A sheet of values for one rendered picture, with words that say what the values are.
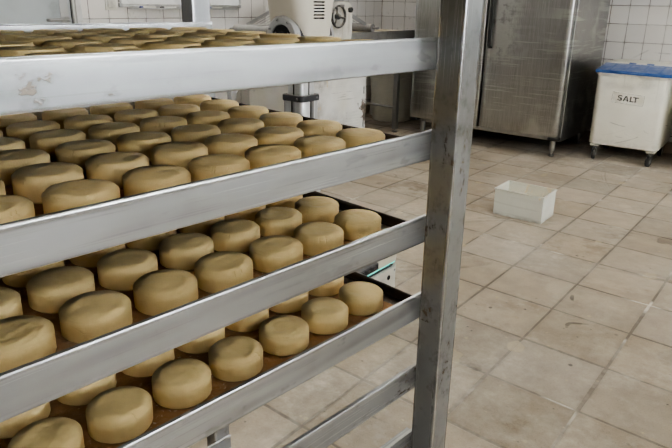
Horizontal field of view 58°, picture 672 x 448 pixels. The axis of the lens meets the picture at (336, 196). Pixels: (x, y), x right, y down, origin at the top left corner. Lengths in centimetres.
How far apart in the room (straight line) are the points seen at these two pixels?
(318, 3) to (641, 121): 348
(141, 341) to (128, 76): 18
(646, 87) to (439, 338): 460
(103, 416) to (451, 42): 44
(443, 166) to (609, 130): 470
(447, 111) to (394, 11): 628
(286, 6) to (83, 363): 187
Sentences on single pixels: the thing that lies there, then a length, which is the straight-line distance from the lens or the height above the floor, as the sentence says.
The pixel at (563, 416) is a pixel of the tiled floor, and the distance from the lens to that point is 207.
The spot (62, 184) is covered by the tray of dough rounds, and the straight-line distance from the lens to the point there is 46.
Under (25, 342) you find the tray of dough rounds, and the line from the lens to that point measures 45.
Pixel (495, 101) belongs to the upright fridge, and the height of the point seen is 41.
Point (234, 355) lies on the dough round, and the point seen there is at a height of 88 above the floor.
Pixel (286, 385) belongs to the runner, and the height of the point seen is 86.
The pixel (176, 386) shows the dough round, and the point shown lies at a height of 88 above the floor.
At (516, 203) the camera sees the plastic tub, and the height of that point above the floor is 9.
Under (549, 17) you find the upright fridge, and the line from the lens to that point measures 510.
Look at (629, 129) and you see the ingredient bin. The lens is 525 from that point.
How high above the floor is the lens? 119
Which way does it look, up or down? 18 degrees down
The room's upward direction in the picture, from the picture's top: 1 degrees clockwise
